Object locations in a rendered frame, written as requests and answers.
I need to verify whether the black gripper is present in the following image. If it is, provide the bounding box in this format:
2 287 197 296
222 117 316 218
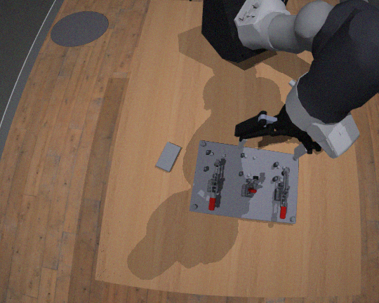
234 103 321 159

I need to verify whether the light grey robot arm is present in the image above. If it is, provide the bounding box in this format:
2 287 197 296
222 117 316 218
234 0 379 159

